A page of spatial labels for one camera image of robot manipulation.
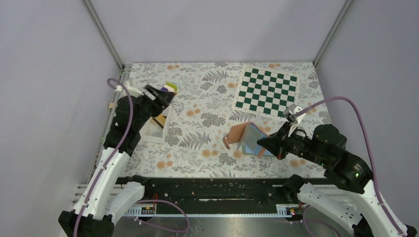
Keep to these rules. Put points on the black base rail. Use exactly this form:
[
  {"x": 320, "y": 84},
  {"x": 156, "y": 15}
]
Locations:
[{"x": 218, "y": 191}]

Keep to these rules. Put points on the left controller board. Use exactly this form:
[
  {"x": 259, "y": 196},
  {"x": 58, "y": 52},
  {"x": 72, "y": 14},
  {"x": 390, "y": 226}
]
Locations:
[{"x": 148, "y": 210}]

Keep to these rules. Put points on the brown leather wallet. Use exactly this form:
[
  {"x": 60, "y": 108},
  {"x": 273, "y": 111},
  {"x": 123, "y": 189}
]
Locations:
[{"x": 248, "y": 133}]

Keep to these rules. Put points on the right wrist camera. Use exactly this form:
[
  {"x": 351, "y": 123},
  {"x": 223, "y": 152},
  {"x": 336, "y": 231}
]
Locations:
[{"x": 294, "y": 115}]

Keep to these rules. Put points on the cream toy block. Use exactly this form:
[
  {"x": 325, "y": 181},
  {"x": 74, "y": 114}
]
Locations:
[{"x": 168, "y": 89}]

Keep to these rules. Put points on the green white chess mat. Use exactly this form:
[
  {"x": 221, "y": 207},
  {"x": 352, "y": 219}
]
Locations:
[{"x": 266, "y": 92}]

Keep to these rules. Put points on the left aluminium frame post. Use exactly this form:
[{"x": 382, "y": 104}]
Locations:
[{"x": 103, "y": 33}]

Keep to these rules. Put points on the floral table cloth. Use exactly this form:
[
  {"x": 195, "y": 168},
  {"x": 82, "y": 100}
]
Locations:
[{"x": 201, "y": 114}]

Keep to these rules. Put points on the green card holder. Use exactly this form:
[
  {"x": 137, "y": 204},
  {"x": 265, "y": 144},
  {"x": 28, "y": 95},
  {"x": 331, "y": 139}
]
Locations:
[{"x": 258, "y": 152}]

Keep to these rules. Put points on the clear plastic divided tray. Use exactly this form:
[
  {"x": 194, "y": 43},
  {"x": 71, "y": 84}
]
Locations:
[{"x": 151, "y": 132}]

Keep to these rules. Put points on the perforated metal strip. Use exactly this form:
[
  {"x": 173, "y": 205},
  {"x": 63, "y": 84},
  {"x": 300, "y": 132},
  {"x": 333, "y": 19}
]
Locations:
[{"x": 209, "y": 210}]

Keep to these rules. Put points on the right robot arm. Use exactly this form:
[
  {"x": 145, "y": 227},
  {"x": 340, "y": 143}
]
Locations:
[{"x": 344, "y": 170}]

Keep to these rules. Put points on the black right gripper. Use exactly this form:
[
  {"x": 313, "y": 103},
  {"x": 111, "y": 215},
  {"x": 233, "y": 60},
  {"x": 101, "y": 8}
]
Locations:
[{"x": 283, "y": 144}]

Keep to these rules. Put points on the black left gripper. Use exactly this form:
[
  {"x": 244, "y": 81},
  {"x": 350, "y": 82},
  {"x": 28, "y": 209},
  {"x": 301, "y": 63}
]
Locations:
[{"x": 154, "y": 100}]

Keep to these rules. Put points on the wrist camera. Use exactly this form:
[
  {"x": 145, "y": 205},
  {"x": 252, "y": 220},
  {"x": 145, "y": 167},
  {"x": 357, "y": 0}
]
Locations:
[
  {"x": 294, "y": 115},
  {"x": 133, "y": 91}
]

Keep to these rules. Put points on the aluminium frame post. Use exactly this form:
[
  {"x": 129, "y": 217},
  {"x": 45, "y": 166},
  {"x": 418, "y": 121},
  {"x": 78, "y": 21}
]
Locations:
[
  {"x": 334, "y": 28},
  {"x": 103, "y": 33}
]

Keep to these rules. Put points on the lime green toy block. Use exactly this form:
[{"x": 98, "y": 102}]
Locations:
[{"x": 172, "y": 86}]

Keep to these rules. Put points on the controller board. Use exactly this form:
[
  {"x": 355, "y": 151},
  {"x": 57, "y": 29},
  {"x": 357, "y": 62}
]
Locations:
[
  {"x": 148, "y": 210},
  {"x": 294, "y": 211}
]

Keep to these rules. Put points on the right aluminium frame post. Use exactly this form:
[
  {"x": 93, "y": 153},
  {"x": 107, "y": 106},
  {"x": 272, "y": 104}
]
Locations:
[{"x": 334, "y": 28}]

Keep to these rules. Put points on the gold card in tray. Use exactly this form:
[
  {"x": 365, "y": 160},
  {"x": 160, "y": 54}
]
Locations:
[{"x": 160, "y": 120}]

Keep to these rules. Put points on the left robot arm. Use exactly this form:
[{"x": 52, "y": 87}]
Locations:
[{"x": 94, "y": 215}]

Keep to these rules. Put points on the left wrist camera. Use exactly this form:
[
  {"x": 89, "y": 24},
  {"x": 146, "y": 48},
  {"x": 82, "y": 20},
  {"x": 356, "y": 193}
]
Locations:
[{"x": 133, "y": 91}]

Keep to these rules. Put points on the right controller board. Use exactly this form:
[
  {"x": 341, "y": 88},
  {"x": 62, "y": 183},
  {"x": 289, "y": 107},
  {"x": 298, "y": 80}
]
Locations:
[{"x": 294, "y": 211}]

